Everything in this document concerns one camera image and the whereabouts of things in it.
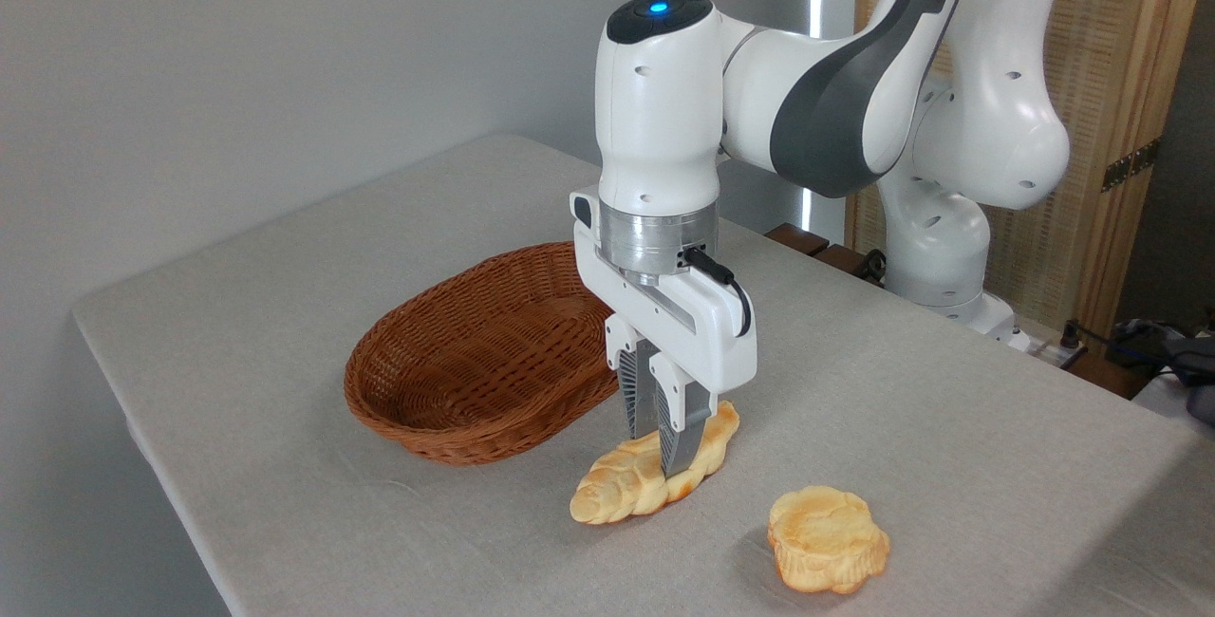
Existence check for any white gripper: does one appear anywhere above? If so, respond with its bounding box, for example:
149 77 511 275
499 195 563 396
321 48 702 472
570 190 758 478

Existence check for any long braided bread loaf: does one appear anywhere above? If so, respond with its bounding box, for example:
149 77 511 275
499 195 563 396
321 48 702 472
570 401 741 526

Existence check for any round golden bread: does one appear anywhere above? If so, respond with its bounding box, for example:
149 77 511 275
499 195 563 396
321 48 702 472
767 486 891 595

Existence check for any brown oval wicker basket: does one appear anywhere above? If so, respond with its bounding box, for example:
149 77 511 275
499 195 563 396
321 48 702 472
344 240 624 466

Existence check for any dark brown wooden block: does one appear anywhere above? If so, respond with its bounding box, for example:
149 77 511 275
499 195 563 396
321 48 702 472
765 223 831 258
814 243 886 288

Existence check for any grey tablecloth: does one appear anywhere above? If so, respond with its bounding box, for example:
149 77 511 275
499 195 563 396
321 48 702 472
71 133 1215 617

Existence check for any white power strip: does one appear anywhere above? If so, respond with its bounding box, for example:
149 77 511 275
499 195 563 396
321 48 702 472
1006 327 1085 368

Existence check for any dark bundle of equipment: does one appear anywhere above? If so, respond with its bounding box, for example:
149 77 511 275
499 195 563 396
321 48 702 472
1106 311 1215 426

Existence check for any dark metal screen hinge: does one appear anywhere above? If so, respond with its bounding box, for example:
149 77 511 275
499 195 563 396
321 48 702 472
1101 138 1161 193

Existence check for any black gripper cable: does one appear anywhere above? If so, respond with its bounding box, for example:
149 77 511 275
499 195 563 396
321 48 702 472
683 247 753 338

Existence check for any black plug with cable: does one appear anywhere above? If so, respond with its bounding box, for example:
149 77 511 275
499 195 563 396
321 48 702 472
1056 318 1140 357

